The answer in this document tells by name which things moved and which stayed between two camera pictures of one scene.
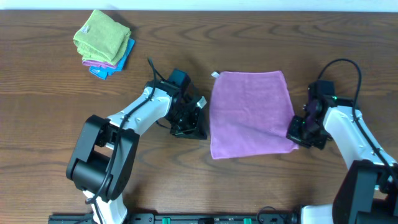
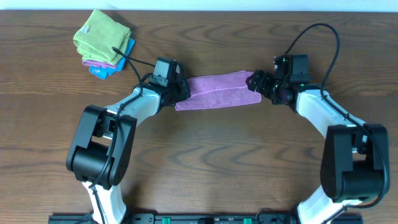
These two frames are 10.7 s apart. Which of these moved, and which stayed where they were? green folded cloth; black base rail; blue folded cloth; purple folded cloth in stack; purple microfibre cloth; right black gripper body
Moved: purple microfibre cloth; right black gripper body
Stayed: purple folded cloth in stack; blue folded cloth; green folded cloth; black base rail
